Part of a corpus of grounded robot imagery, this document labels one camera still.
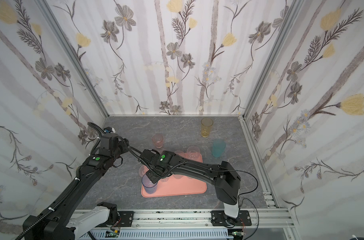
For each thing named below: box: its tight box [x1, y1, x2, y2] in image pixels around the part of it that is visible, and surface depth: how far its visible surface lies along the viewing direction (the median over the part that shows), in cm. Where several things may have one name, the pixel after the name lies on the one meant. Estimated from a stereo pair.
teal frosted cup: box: [211, 139, 226, 158], surface depth 101 cm
